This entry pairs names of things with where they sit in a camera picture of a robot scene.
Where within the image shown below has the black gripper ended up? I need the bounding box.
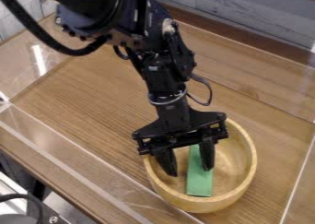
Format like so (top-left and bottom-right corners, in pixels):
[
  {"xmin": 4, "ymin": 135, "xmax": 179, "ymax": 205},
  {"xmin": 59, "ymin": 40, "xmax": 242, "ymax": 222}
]
[{"xmin": 132, "ymin": 104, "xmax": 228, "ymax": 177}]

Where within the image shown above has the green rectangular block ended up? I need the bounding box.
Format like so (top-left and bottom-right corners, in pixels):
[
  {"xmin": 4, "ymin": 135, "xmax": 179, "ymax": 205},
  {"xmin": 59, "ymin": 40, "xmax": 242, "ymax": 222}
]
[{"xmin": 186, "ymin": 145, "xmax": 212, "ymax": 197}]

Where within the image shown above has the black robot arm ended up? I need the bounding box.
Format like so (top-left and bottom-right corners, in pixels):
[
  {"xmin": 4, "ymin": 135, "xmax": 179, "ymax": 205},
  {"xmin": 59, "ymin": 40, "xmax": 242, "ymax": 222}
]
[{"xmin": 55, "ymin": 0, "xmax": 228, "ymax": 176}]

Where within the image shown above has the brown wooden bowl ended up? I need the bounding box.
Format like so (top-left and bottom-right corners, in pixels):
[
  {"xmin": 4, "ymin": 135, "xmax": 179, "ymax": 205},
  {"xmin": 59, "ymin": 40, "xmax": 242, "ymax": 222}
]
[{"xmin": 144, "ymin": 119, "xmax": 258, "ymax": 213}]

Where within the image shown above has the clear acrylic tray enclosure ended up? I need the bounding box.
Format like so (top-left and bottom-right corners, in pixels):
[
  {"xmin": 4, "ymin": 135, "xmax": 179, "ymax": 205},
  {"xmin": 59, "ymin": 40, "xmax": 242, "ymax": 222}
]
[{"xmin": 0, "ymin": 10, "xmax": 315, "ymax": 224}]

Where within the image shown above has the black metal table bracket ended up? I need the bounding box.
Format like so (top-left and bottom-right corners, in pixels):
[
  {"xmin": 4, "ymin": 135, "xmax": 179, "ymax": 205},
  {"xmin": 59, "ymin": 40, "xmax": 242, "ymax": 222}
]
[{"xmin": 25, "ymin": 182, "xmax": 82, "ymax": 224}]

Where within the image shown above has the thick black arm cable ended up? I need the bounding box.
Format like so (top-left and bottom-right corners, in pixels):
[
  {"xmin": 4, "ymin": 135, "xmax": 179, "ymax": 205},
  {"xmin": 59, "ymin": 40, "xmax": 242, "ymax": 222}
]
[{"xmin": 0, "ymin": 0, "xmax": 112, "ymax": 57}]

